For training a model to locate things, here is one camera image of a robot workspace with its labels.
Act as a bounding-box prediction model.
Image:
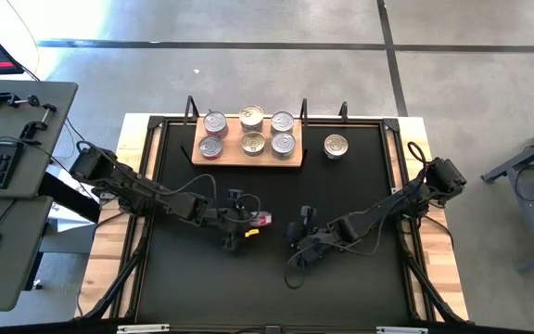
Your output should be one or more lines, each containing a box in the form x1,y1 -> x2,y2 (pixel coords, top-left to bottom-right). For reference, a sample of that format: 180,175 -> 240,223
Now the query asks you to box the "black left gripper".
204,206 -> 268,251

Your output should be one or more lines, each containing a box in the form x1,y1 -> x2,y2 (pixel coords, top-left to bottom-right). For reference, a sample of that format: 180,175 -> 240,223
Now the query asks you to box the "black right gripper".
287,222 -> 350,269

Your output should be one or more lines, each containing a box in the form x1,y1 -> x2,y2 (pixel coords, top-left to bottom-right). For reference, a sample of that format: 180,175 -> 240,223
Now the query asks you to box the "red albacore tuna can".
247,212 -> 273,227

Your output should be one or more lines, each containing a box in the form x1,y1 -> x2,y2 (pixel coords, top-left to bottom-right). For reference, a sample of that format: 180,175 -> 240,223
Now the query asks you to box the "blue label can gold lid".
240,130 -> 267,157

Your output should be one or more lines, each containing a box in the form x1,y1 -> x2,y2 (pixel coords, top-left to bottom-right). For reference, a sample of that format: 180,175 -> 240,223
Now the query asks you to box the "green label seafood can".
271,132 -> 297,161

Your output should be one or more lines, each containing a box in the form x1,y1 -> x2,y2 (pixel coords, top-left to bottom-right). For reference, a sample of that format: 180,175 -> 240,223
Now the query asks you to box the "red label tuna can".
197,135 -> 224,161
202,109 -> 229,139

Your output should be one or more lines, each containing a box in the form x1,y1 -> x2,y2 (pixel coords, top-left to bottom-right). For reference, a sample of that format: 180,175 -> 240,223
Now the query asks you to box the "can white label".
238,104 -> 265,133

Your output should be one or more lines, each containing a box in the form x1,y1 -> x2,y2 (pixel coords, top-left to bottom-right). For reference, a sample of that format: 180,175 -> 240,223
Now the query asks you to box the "wooden shelf board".
190,115 -> 305,168

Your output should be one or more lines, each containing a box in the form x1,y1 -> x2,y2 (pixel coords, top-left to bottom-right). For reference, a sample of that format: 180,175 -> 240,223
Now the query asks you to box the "blue label seafood can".
323,134 -> 350,161

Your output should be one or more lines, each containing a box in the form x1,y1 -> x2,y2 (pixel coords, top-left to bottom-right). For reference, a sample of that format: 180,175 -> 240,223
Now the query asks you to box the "black table mat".
136,122 -> 412,326

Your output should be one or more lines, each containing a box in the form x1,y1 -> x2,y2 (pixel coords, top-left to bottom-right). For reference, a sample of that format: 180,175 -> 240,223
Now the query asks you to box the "black desk leg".
38,172 -> 102,224

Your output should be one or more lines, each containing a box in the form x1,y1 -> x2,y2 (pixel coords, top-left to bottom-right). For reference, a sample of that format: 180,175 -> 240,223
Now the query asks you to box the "black desk clamp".
0,88 -> 41,111
19,102 -> 58,141

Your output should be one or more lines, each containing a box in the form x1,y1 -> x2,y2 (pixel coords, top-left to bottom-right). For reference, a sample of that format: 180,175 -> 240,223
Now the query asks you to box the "grey desk surface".
0,78 -> 79,199
0,194 -> 54,313

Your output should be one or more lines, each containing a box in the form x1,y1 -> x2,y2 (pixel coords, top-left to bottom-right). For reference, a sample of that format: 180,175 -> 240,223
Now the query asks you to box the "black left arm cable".
164,173 -> 220,205

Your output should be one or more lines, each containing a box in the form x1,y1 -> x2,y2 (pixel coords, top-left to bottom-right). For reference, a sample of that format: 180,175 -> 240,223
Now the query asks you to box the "white metal bracket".
117,323 -> 171,334
376,326 -> 429,334

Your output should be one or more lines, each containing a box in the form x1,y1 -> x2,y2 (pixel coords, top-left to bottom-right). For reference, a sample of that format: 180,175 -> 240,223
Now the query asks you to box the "yellow cable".
5,0 -> 41,75

